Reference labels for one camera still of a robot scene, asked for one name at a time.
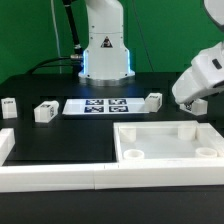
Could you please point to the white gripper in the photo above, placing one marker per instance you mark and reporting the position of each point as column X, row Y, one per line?
column 204, row 77

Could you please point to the white square tabletop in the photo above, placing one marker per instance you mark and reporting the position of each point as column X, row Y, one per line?
column 144, row 141

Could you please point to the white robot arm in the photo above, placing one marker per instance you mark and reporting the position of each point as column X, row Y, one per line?
column 106, row 60

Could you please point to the white sheet with tags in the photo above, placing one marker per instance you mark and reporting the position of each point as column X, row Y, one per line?
column 104, row 106

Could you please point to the white right barrier wall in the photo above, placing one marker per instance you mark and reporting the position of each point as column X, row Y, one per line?
column 209, row 137

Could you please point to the white barrier wall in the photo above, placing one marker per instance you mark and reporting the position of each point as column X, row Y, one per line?
column 7, row 142
column 154, row 173
column 209, row 137

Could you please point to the white front barrier wall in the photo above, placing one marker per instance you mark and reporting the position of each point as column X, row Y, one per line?
column 154, row 173

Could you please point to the white left barrier wall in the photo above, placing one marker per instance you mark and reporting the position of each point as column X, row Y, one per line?
column 7, row 142

